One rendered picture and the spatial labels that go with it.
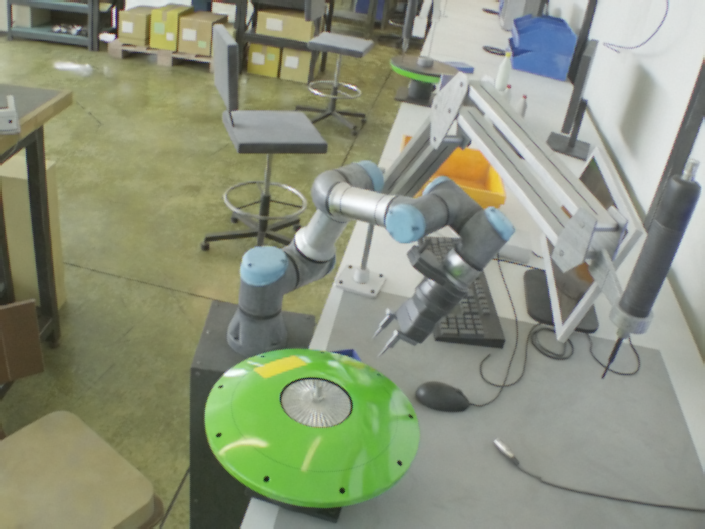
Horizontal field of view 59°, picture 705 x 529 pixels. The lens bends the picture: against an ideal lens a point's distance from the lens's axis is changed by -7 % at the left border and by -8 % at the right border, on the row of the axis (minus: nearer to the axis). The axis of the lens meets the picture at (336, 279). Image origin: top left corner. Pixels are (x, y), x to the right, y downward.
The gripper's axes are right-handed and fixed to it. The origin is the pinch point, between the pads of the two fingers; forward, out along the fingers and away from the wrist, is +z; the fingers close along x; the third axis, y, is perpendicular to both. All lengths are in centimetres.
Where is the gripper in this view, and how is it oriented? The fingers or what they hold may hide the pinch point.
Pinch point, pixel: (375, 347)
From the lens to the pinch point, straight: 122.2
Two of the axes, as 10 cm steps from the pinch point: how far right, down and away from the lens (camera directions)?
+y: 8.0, 4.2, 4.3
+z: -5.8, 7.3, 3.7
